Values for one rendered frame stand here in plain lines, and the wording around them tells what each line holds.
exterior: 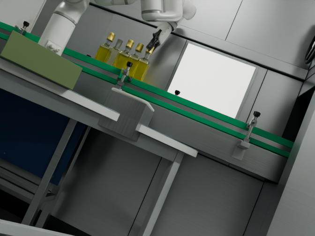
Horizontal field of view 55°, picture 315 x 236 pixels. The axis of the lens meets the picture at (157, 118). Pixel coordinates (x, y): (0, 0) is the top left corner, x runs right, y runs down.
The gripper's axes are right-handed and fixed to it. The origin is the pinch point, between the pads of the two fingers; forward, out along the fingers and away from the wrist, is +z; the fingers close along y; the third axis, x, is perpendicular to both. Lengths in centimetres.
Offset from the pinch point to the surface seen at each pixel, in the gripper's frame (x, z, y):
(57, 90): 1, 45, 50
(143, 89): 12.4, 20.6, 3.7
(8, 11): -249, 28, -184
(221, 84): 41.1, -9.2, -12.6
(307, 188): 97, 14, 22
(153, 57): 0.4, 0.9, -12.1
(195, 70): 24.3, -7.5, -12.5
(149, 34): -10.4, -8.5, -12.1
